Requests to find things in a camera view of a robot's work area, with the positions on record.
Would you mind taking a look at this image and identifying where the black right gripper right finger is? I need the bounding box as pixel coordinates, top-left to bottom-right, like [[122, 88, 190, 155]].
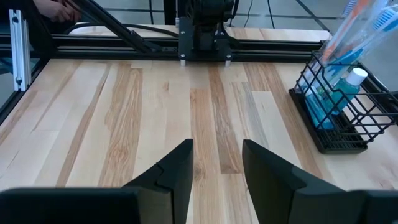
[[242, 139, 368, 224]]

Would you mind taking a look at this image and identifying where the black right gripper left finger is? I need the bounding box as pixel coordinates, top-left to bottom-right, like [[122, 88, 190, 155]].
[[123, 139, 194, 224]]

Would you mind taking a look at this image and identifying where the teal mouthwash bottle white cap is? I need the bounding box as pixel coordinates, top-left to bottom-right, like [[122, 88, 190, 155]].
[[323, 67, 369, 116], [303, 85, 338, 131]]

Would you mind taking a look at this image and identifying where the orange toothbrush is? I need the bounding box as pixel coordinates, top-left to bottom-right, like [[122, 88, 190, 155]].
[[320, 0, 373, 65]]

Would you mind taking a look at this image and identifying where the person's hand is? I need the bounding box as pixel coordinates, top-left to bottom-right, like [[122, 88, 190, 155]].
[[32, 0, 82, 23]]

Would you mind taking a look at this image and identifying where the black wire caddy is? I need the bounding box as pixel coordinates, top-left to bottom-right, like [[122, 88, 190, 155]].
[[288, 51, 398, 155]]

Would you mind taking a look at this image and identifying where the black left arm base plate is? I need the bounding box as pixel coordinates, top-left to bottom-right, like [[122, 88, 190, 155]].
[[178, 17, 233, 67]]

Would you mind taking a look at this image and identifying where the black thick cable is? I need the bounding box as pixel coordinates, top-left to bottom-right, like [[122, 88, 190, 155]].
[[63, 22, 181, 40]]

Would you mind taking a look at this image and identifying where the silver aluminium post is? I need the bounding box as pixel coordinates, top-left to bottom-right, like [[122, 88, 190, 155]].
[[8, 9, 32, 92]]

